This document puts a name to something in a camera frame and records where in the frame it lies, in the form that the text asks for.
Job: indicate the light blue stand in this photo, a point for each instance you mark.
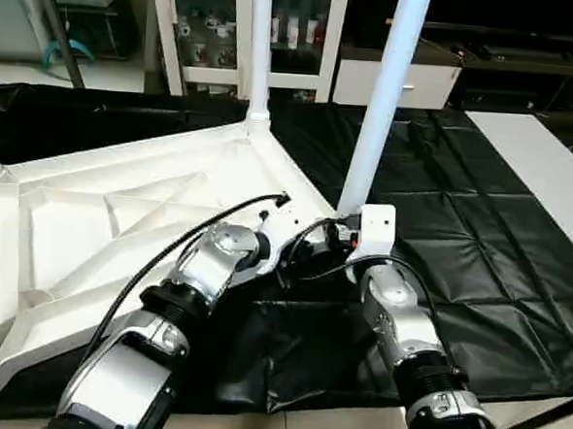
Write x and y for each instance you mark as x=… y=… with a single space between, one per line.
x=68 y=50

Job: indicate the white drawer unit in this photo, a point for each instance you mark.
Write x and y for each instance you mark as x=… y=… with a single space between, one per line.
x=397 y=80

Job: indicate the white glass door cabinet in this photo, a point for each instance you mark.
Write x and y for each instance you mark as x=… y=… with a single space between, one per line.
x=210 y=30

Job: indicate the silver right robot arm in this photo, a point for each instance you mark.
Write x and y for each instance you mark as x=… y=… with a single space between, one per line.
x=405 y=338

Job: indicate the black metal table frame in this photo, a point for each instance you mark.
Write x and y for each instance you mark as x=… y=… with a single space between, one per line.
x=547 y=410

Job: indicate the black mat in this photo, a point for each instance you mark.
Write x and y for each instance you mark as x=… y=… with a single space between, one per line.
x=462 y=215

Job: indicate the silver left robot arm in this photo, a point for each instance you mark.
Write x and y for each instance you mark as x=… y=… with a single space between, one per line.
x=184 y=296

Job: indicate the white flat board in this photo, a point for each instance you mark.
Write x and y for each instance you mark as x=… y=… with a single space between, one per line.
x=542 y=172

